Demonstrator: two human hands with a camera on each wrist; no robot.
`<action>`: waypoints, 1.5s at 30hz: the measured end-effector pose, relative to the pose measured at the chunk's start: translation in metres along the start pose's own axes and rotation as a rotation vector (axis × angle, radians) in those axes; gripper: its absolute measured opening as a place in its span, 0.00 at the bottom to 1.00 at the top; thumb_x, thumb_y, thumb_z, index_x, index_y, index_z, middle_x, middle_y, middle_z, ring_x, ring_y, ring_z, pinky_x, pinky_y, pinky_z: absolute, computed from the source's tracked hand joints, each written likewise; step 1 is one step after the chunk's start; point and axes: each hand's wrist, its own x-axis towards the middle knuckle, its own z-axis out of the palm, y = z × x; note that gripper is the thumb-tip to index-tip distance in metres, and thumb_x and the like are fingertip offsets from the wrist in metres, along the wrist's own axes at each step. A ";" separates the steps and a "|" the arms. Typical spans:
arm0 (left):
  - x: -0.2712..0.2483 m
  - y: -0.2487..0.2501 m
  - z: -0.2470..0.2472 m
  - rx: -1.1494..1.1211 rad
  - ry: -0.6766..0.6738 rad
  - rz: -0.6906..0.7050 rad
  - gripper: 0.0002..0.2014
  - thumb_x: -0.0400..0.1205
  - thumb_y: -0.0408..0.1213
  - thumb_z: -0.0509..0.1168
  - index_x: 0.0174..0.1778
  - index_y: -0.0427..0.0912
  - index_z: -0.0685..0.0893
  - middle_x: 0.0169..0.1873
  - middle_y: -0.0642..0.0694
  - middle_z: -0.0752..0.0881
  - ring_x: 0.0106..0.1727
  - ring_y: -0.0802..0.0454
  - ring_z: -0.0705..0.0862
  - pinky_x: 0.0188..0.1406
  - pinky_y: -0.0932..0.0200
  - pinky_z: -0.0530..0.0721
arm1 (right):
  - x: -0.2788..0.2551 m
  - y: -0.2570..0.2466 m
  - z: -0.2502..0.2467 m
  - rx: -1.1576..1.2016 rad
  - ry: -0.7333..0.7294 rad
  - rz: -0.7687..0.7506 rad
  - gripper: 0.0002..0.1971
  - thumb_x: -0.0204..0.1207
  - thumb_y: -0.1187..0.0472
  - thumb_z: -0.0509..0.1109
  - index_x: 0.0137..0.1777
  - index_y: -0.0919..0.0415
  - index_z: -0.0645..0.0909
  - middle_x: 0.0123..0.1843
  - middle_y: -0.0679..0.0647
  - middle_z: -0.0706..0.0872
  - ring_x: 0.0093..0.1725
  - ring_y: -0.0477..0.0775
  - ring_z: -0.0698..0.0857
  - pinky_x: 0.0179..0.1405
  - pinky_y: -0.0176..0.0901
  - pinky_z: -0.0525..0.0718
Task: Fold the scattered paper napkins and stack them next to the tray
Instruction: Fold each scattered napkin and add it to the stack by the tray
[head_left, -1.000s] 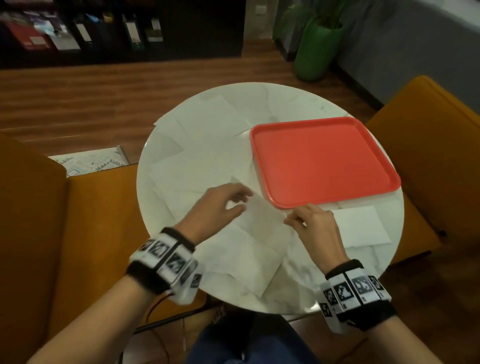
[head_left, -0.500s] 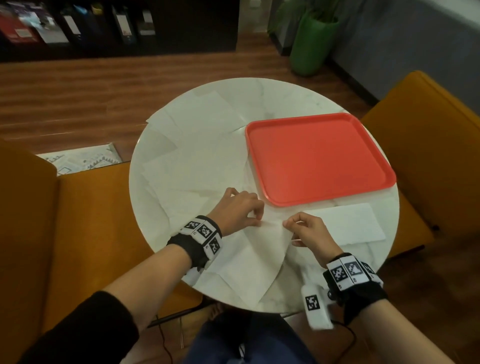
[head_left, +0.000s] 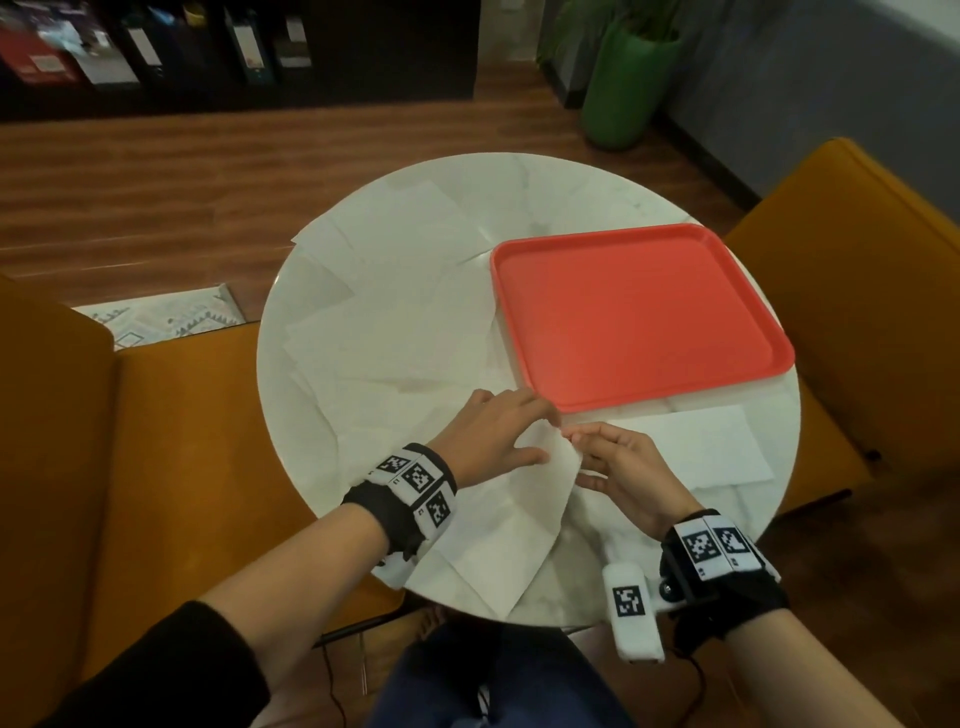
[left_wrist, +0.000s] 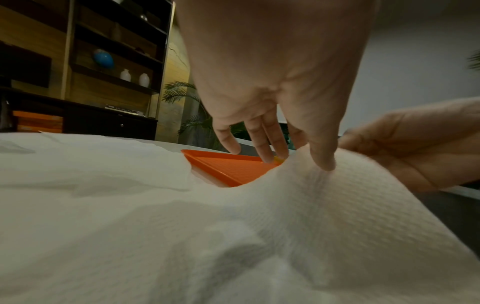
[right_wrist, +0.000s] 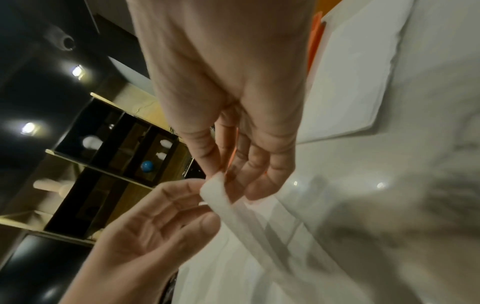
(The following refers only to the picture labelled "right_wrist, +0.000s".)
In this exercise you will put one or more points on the person's left hand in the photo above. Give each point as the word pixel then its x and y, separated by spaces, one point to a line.
pixel 142 243

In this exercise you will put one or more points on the person's right hand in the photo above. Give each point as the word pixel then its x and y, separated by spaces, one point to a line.
pixel 225 74

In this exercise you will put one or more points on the orange plastic tray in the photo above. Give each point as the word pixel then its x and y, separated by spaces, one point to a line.
pixel 314 38

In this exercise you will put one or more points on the white paper napkin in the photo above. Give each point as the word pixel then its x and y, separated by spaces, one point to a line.
pixel 240 225

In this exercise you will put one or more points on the black display bookshelf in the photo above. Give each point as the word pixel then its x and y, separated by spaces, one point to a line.
pixel 108 190

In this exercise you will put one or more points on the blue ball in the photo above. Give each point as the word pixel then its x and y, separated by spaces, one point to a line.
pixel 147 166

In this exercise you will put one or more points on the white ceramic bottle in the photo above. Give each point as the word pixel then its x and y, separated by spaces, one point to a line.
pixel 161 156
pixel 165 144

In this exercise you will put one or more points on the white round vase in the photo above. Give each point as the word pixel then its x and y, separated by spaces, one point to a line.
pixel 92 142

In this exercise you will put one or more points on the round ceiling spotlight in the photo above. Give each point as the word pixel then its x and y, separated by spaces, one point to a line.
pixel 77 71
pixel 28 128

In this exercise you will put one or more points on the grey cylindrical ceiling lamp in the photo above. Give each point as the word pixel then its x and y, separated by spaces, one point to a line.
pixel 62 40

